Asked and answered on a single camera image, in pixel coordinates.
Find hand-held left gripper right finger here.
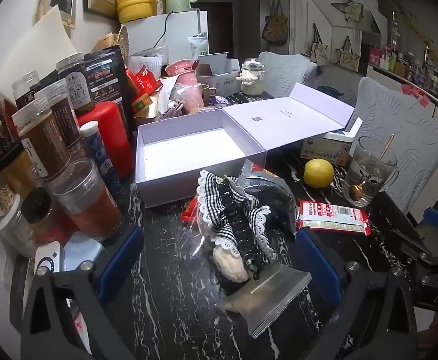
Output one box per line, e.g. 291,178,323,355
296,227,418,360

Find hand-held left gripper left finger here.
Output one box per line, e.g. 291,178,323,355
20,225,145,360

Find red white snack packet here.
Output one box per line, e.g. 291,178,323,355
297,199,369,235

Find plush doll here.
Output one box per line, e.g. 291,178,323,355
196,169,277,284

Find white gift box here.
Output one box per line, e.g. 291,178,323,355
134,82,355,208

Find pale blue packet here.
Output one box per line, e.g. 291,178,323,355
63,230,105,272

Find plastic cup with red contents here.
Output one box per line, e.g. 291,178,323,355
52,157,124,239

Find silver foil packet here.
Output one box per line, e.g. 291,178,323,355
219,262,313,340

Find black foil bag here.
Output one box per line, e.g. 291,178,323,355
239,159,298,235

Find white remote device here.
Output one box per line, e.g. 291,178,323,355
34,241,64,274

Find clear glass cup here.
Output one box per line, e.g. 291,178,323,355
342,136,399,207

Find small red snack packet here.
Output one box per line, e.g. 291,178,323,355
181,196,201,224

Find yellow lemon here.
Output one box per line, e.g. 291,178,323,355
303,158,335,188

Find thin stirring stick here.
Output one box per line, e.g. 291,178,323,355
350,133,395,200

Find grey quilted chair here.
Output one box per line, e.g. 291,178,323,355
258,51,319,89
348,77,438,214

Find dark jar with black lid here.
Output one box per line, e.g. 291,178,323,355
20,187,70,244

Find blue tablet tube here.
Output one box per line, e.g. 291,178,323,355
79,120,124,196

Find colourful printed medicine box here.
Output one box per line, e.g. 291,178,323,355
300,135,352,166

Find clear plastic jar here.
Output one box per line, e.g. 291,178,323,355
0,202,36,256

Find red plastic canister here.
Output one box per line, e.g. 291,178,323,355
77,101,134,181

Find small white box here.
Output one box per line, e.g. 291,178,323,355
324,117,364,143

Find pink ribbon bow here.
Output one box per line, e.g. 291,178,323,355
401,82,433,107

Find jar of pale dried slices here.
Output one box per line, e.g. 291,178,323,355
0,165,22,220

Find large jar of brown contents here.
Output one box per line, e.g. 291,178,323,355
12,103,71,179

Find jar with brown label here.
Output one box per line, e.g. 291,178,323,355
41,79,88,158

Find pile of small candy wrappers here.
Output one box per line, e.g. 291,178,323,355
162,103,186,119

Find green gold packet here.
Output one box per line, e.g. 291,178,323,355
131,92,156,115

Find row of small bottles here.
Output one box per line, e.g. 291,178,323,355
367,11,438,98

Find pink item in plastic wrap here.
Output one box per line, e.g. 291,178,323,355
168,82,206,115

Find jar with dark printed label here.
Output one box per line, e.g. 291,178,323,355
56,52,96,113

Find red snack bag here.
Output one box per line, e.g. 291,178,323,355
125,65,159,98

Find black standing pouch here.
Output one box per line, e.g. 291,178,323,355
84,45,137,132

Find purple crinkled wrapper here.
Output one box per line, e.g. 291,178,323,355
207,95,231,109

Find beige printed tote bag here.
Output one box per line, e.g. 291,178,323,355
335,35,362,74
309,22,332,66
331,0,365,23

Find white figurine jar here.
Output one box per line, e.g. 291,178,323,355
239,58,266,96

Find jar with black label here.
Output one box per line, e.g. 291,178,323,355
12,70,41,109

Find printed paper sheet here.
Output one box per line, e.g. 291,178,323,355
129,54,165,77

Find white cardboard box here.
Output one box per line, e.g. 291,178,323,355
196,52,242,97

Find patterned woven bag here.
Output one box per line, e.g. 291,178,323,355
114,26,130,57

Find brown paper bag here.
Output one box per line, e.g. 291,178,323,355
91,32,120,55

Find white green pouch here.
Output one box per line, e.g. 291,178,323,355
187,34,209,56

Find white small fridge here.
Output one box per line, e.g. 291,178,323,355
121,10,209,68

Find white foam board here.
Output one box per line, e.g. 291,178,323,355
0,5,81,83

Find dark patterned tote bag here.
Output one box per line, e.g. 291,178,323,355
262,0,290,44

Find yellow pot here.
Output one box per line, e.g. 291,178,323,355
116,0,174,23

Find black kettle cable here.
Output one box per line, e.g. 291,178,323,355
155,12,174,47

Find beige wall intercom panel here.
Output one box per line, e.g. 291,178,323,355
37,0,77,29

